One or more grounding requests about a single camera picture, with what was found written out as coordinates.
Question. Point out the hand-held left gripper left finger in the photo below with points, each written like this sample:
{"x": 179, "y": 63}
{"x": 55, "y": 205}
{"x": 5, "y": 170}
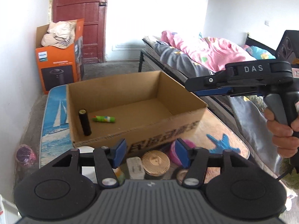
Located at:
{"x": 120, "y": 152}

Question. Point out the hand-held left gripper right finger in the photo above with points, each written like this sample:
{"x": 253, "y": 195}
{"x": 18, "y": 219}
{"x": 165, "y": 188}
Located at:
{"x": 181, "y": 152}

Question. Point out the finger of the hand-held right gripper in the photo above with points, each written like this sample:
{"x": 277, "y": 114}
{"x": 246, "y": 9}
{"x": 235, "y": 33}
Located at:
{"x": 210, "y": 82}

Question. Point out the pink round container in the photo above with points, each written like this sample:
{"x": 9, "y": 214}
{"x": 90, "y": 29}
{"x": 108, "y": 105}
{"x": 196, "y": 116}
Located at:
{"x": 173, "y": 152}

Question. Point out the jar with gold ridged lid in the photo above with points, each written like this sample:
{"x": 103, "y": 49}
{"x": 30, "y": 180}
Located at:
{"x": 156, "y": 163}

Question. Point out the brown cardboard box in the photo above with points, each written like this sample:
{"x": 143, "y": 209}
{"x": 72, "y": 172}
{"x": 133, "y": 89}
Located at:
{"x": 130, "y": 107}

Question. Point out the person's right hand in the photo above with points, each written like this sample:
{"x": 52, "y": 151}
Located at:
{"x": 282, "y": 140}

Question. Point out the small green orange bottle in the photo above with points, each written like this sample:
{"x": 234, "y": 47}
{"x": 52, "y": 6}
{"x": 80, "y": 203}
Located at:
{"x": 120, "y": 176}

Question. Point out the grey patterned mattress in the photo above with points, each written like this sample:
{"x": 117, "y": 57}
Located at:
{"x": 184, "y": 71}

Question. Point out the pink quilt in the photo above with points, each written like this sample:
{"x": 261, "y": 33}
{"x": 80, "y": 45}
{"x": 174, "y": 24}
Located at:
{"x": 210, "y": 49}

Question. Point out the white round container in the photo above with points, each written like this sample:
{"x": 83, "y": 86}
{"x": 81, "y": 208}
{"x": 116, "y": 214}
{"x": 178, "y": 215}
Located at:
{"x": 85, "y": 148}

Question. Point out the green glue stick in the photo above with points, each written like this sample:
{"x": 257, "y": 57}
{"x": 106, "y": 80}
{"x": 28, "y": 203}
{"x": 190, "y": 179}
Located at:
{"x": 104, "y": 119}

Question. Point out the black cylinder with gold cap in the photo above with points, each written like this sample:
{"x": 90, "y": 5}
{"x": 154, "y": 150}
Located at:
{"x": 84, "y": 122}

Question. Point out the colourful pillow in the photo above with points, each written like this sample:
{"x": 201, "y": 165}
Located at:
{"x": 259, "y": 51}

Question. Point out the dark headboard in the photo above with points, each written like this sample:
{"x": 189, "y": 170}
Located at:
{"x": 259, "y": 40}

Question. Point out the green floral bedsheet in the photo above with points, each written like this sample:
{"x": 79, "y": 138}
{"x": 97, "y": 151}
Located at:
{"x": 289, "y": 175}

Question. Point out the purple item in plastic wrap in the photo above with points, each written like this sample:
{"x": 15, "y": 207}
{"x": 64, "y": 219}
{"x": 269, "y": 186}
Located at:
{"x": 25, "y": 155}

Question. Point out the orange appliance carton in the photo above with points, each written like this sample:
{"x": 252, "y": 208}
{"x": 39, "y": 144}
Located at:
{"x": 55, "y": 72}

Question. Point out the white box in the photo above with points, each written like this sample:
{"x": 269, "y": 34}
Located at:
{"x": 7, "y": 211}

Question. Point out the white printed bag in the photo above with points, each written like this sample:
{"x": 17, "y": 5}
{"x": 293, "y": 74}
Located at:
{"x": 57, "y": 40}

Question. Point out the white plastic bag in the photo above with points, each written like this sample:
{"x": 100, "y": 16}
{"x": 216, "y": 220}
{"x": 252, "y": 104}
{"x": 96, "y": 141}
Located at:
{"x": 62, "y": 28}

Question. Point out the red wooden door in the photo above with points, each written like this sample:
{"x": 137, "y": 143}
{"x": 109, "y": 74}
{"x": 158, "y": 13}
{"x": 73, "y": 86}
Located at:
{"x": 79, "y": 7}

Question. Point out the black metal bed frame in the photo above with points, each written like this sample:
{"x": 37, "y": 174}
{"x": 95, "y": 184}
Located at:
{"x": 141, "y": 59}

